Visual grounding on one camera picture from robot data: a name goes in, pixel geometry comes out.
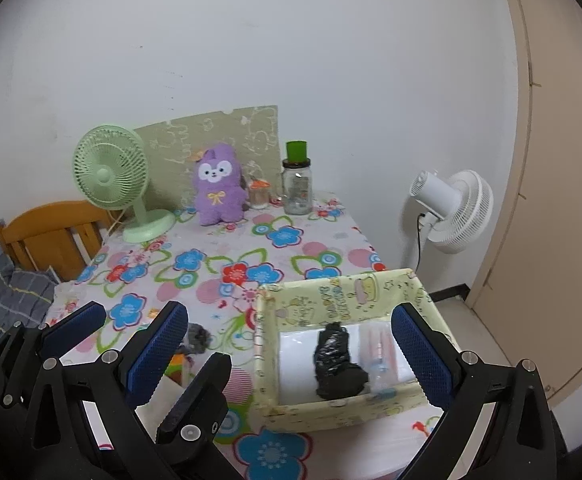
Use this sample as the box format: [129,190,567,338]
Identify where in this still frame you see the purple plush toy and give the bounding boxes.
[192,143,248,226]

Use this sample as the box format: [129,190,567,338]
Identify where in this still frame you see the glass bottle green cap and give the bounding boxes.
[281,140,314,216]

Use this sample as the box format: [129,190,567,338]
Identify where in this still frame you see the white beige plastic packet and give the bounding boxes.
[136,375,188,423]

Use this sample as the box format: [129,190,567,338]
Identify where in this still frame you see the pink clear packet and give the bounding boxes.
[360,322,418,394]

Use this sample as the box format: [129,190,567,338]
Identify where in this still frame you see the yellow printed storage box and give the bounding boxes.
[253,268,464,433]

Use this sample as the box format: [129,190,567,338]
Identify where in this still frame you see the grey soft toy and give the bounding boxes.
[178,323,213,357]

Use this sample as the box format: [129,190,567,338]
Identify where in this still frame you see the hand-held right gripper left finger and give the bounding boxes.
[26,301,189,480]

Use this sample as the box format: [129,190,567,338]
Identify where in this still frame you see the wooden chair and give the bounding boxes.
[0,200,118,284]

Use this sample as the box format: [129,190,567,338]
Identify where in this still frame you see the floral tablecloth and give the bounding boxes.
[46,191,454,480]

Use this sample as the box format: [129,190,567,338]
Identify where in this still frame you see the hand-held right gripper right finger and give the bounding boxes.
[391,304,566,480]

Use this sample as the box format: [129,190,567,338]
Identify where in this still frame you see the white standing fan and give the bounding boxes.
[402,169,494,273]

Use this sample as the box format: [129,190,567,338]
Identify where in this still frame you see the green printed board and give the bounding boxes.
[134,105,279,211]

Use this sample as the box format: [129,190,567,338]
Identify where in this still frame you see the green desk fan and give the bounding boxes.
[72,125,176,244]

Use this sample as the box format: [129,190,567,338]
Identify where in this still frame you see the black plastic bag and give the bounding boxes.
[313,321,370,401]

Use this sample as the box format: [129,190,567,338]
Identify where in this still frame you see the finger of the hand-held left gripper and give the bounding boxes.
[0,301,108,461]
[156,352,232,466]

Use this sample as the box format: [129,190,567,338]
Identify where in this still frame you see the black fan cable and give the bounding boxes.
[414,212,427,271]

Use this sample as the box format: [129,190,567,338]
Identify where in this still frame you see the beige door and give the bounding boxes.
[466,0,582,408]

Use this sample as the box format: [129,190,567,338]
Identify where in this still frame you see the small jar orange lid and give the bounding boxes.
[248,179,272,210]

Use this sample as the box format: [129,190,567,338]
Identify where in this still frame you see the grey plaid bedding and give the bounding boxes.
[0,251,60,357]

